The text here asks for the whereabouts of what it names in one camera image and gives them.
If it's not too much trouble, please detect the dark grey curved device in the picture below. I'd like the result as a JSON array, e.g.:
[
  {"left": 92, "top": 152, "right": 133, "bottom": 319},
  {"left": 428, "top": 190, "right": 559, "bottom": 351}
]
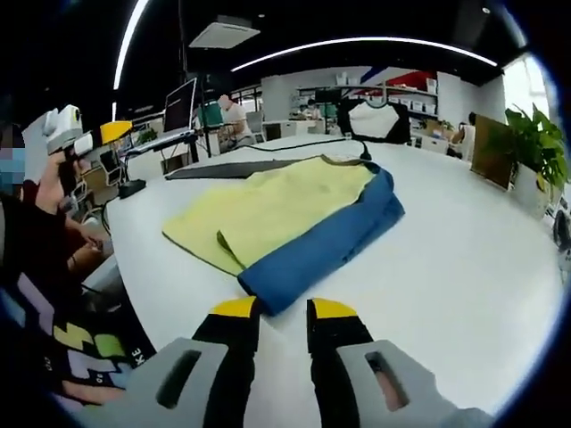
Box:
[{"left": 551, "top": 216, "right": 571, "bottom": 251}]

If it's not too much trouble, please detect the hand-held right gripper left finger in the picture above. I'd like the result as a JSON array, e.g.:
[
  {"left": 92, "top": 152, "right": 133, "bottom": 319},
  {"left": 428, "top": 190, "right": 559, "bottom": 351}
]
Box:
[{"left": 84, "top": 296, "right": 261, "bottom": 428}]

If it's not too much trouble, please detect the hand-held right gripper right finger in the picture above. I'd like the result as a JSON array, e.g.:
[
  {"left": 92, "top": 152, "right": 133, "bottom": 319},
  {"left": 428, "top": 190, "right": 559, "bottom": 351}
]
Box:
[{"left": 305, "top": 297, "right": 495, "bottom": 428}]

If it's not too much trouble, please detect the yellow blue grey garment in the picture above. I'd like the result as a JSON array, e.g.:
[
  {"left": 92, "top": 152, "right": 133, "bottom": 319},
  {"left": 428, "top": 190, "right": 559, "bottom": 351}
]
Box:
[{"left": 161, "top": 153, "right": 406, "bottom": 318}]

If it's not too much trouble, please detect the teal hanging cloth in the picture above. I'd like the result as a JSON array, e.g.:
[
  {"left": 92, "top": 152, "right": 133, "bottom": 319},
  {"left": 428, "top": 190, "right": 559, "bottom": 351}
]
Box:
[{"left": 195, "top": 101, "right": 224, "bottom": 127}]

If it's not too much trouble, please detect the brown cardboard box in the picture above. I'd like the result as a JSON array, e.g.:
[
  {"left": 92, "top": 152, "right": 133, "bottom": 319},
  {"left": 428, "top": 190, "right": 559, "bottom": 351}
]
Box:
[{"left": 470, "top": 114, "right": 518, "bottom": 191}]

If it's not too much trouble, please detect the colourful printed bag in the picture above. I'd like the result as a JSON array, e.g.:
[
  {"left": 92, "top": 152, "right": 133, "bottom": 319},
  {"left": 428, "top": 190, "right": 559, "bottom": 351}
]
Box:
[{"left": 0, "top": 191, "right": 157, "bottom": 405}]

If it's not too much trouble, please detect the long ceiling light strip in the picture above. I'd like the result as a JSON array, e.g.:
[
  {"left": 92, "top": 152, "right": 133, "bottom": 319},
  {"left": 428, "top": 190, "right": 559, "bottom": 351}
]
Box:
[
  {"left": 231, "top": 37, "right": 499, "bottom": 72},
  {"left": 113, "top": 0, "right": 149, "bottom": 90}
]

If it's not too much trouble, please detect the black white raglan shirt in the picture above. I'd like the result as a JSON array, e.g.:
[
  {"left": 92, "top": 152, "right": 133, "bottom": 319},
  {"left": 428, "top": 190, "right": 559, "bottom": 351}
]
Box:
[{"left": 336, "top": 100, "right": 411, "bottom": 144}]

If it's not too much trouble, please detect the silver laptop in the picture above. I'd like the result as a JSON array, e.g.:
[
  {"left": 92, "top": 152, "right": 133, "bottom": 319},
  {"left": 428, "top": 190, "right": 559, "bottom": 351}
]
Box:
[{"left": 123, "top": 77, "right": 199, "bottom": 156}]

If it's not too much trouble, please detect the person's left hand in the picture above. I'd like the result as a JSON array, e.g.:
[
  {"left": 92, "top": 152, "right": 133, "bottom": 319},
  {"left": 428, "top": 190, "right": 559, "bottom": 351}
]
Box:
[{"left": 37, "top": 151, "right": 93, "bottom": 200}]

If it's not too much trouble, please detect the ceiling air conditioner vent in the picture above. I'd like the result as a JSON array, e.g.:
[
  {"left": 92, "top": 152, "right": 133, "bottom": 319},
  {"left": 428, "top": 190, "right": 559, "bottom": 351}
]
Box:
[{"left": 189, "top": 15, "right": 261, "bottom": 49}]

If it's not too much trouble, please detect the black cable with plug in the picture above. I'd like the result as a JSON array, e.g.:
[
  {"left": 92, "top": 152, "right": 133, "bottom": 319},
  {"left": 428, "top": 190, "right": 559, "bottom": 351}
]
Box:
[{"left": 218, "top": 136, "right": 375, "bottom": 162}]

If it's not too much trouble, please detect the black stand base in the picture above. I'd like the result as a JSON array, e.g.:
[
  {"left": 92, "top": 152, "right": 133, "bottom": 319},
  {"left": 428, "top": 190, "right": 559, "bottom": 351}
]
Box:
[{"left": 118, "top": 177, "right": 147, "bottom": 199}]

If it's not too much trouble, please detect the wall shelf with white bins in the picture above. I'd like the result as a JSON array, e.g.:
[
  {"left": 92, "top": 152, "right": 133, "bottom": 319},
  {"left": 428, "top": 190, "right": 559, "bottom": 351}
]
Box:
[{"left": 296, "top": 70, "right": 438, "bottom": 118}]

